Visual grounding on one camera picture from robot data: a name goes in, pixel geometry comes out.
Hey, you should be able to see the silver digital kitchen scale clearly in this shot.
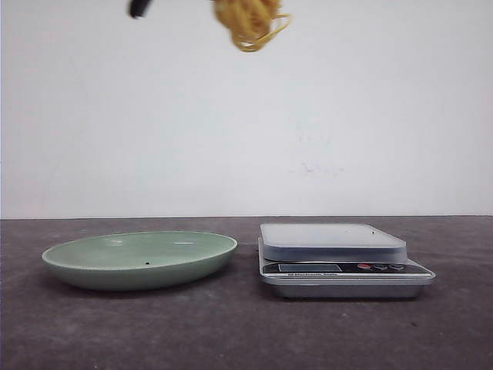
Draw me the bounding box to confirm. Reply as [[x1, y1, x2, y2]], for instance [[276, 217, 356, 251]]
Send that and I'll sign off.
[[258, 223, 436, 299]]

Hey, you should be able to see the green shallow plate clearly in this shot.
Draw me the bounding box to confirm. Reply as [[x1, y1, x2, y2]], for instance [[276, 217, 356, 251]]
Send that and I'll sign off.
[[42, 231, 238, 291]]

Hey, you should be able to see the yellow vermicelli noodle bundle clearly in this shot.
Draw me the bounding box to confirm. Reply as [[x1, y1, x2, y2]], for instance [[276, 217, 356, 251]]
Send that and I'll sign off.
[[213, 0, 292, 52]]

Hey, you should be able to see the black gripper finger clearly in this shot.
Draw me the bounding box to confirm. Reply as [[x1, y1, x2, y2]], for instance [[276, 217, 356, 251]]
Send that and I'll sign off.
[[128, 0, 153, 19]]

